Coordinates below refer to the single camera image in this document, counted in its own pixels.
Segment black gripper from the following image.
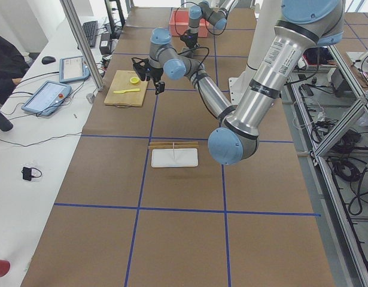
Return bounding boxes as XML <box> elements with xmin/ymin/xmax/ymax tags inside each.
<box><xmin>131</xmin><ymin>57</ymin><xmax>165</xmax><ymax>95</ymax></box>
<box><xmin>180</xmin><ymin>29</ymin><xmax>200</xmax><ymax>49</ymax></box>

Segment dark grey towel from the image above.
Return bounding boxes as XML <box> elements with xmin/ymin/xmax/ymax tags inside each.
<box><xmin>186</xmin><ymin>47</ymin><xmax>202</xmax><ymax>58</ymax></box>

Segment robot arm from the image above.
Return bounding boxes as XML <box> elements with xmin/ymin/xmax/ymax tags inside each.
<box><xmin>175</xmin><ymin>0</ymin><xmax>239</xmax><ymax>51</ymax></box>
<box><xmin>132</xmin><ymin>1</ymin><xmax>345</xmax><ymax>165</ymax></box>

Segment yellow lemon slices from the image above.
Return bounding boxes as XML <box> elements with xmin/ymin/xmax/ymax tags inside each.
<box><xmin>129</xmin><ymin>77</ymin><xmax>140</xmax><ymax>85</ymax></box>

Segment pink plastic bin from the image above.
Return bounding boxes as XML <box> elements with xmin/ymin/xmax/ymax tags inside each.
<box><xmin>169</xmin><ymin>10</ymin><xmax>208</xmax><ymax>38</ymax></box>

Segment yellow plastic knife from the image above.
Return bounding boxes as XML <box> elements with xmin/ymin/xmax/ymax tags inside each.
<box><xmin>113</xmin><ymin>88</ymin><xmax>141</xmax><ymax>94</ymax></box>

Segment bamboo cutting board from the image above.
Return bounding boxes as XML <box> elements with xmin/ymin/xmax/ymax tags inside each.
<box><xmin>104</xmin><ymin>70</ymin><xmax>148</xmax><ymax>107</ymax></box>

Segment black keyboard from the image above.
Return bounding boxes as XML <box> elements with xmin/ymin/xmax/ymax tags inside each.
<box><xmin>82</xmin><ymin>21</ymin><xmax>98</xmax><ymax>48</ymax></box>

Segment far teach pendant tablet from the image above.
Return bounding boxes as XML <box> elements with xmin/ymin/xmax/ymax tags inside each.
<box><xmin>59</xmin><ymin>56</ymin><xmax>90</xmax><ymax>84</ymax></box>

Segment teach pendant tablet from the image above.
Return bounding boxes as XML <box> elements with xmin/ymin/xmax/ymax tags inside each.
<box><xmin>22</xmin><ymin>81</ymin><xmax>72</xmax><ymax>116</ymax></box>
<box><xmin>59</xmin><ymin>56</ymin><xmax>90</xmax><ymax>84</ymax></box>

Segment black computer mouse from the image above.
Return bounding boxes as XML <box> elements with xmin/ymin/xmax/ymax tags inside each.
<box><xmin>41</xmin><ymin>56</ymin><xmax>56</xmax><ymax>65</ymax></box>

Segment near teach pendant tablet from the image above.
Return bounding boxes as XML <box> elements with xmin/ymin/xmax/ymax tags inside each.
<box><xmin>22</xmin><ymin>81</ymin><xmax>72</xmax><ymax>116</ymax></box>

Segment white towel rack tray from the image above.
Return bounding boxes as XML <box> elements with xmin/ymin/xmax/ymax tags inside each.
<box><xmin>151</xmin><ymin>148</ymin><xmax>199</xmax><ymax>168</ymax></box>

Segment red cylinder bottle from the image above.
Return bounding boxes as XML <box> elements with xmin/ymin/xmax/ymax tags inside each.
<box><xmin>0</xmin><ymin>259</ymin><xmax>11</xmax><ymax>277</ymax></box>

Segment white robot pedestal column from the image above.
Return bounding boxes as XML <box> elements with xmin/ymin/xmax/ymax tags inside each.
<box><xmin>245</xmin><ymin>0</ymin><xmax>282</xmax><ymax>82</ymax></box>

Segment aluminium frame post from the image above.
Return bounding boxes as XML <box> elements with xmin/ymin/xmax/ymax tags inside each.
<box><xmin>60</xmin><ymin>0</ymin><xmax>104</xmax><ymax>91</ymax></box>

